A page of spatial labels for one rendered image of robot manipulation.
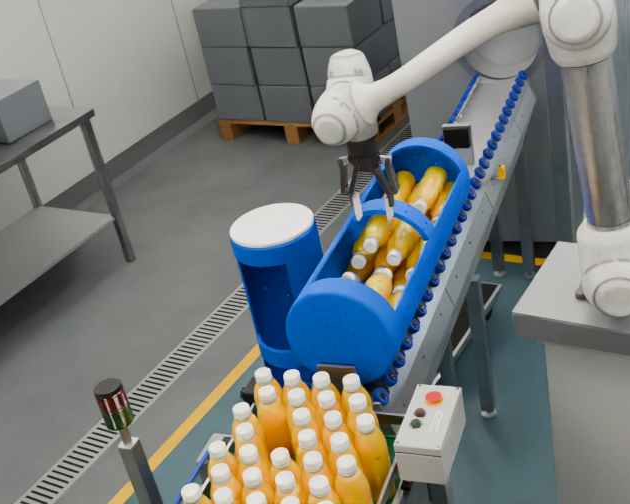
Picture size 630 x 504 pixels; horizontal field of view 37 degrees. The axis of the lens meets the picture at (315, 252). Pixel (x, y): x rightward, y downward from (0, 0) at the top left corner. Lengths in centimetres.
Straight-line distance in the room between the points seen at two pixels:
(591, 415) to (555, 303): 34
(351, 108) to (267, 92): 423
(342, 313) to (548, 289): 53
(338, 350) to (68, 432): 208
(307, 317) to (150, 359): 222
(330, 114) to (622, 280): 71
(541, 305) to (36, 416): 264
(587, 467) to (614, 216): 84
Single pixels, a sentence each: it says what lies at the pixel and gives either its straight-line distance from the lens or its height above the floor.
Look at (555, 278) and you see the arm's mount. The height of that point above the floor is 107.
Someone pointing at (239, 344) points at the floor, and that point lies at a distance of 436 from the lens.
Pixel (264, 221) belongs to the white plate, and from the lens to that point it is 305.
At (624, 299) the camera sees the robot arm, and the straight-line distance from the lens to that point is 209.
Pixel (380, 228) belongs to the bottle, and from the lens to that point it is 255.
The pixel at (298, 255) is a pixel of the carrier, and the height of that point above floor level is 97.
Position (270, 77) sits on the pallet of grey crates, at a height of 46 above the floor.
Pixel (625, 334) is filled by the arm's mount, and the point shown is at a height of 106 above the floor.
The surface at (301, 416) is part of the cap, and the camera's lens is 207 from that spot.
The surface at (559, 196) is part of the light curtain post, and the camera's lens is 358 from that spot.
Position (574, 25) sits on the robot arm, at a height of 183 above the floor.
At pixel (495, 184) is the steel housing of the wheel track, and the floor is 87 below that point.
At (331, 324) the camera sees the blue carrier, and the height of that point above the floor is 114.
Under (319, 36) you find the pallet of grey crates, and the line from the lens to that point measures 587.
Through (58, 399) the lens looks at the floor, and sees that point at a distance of 442.
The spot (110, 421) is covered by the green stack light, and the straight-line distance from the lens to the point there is 211.
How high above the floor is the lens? 241
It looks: 29 degrees down
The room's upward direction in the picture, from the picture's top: 12 degrees counter-clockwise
